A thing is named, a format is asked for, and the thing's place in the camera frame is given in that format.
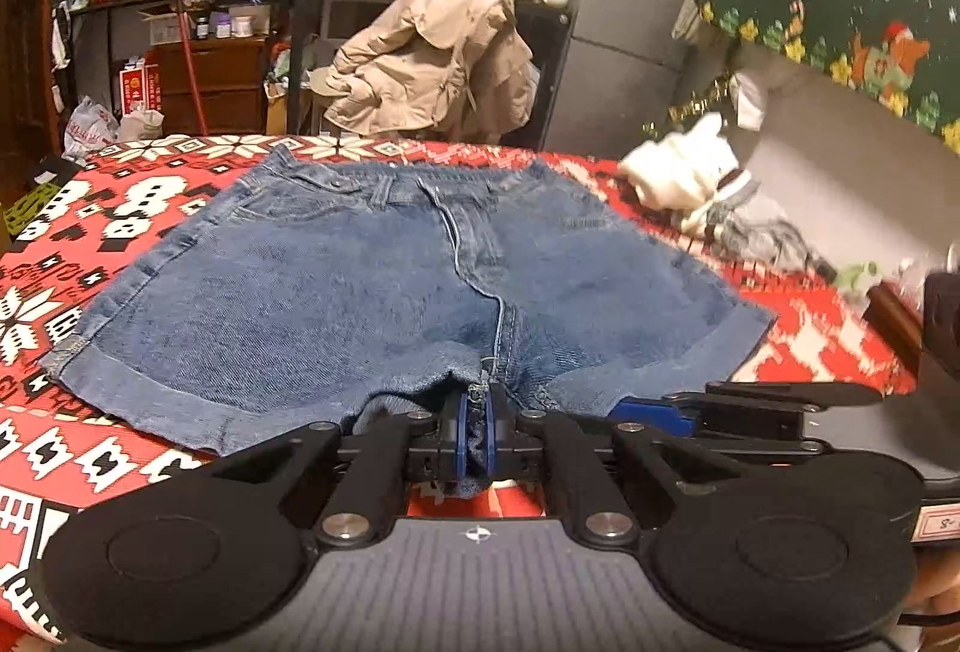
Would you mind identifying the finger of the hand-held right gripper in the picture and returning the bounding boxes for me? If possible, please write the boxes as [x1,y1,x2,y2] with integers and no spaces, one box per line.
[649,436,835,471]
[611,380,886,439]

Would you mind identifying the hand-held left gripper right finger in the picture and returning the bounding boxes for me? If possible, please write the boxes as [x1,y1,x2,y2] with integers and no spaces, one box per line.
[480,389,745,548]

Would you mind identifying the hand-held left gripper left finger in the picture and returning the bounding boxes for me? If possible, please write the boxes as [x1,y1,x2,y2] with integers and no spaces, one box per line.
[210,389,475,552]

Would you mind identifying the blue denim shorts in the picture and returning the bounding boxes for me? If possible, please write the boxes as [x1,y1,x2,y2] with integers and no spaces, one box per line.
[37,142,777,503]

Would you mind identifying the dark wooden furniture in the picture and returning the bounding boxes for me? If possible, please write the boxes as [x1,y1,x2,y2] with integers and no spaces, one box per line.
[866,283,923,362]

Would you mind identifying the grey cloth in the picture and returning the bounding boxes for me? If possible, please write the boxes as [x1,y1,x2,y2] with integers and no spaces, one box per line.
[705,179,833,282]

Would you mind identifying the white plush cloth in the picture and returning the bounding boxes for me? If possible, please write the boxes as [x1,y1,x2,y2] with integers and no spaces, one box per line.
[619,115,758,233]

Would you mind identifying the gold tinsel garland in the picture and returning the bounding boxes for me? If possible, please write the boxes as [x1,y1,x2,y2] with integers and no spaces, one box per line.
[667,74,740,128]

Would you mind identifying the white crumpled paper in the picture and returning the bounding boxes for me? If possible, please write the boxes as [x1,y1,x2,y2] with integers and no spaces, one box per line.
[731,73,767,131]

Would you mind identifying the grey refrigerator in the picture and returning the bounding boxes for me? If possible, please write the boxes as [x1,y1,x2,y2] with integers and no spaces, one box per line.
[540,0,721,154]

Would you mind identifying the beige jacket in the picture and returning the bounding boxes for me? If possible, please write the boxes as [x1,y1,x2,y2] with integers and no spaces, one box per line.
[311,0,541,146]

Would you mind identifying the red patterned blanket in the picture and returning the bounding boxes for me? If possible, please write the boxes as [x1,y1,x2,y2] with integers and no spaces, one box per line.
[0,134,923,645]

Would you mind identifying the wooden drawer cabinet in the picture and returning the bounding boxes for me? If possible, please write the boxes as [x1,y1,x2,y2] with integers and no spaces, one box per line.
[146,37,271,135]

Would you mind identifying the red white carton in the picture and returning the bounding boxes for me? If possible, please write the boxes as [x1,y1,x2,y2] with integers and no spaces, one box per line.
[116,55,162,116]

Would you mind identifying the white plastic bag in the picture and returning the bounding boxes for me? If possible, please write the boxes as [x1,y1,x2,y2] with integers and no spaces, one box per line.
[64,97,121,164]

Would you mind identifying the green plastic crate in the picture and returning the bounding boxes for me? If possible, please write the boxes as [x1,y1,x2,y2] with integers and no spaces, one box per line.
[4,179,61,237]

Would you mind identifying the cluttered wooden desk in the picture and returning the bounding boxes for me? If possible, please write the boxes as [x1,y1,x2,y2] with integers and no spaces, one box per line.
[52,0,293,98]

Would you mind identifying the brown wooden door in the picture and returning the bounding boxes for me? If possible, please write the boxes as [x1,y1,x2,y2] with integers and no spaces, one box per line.
[0,0,72,161]

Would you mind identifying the red broom handle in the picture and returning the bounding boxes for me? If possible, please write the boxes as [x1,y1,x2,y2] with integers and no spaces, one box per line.
[176,7,215,135]

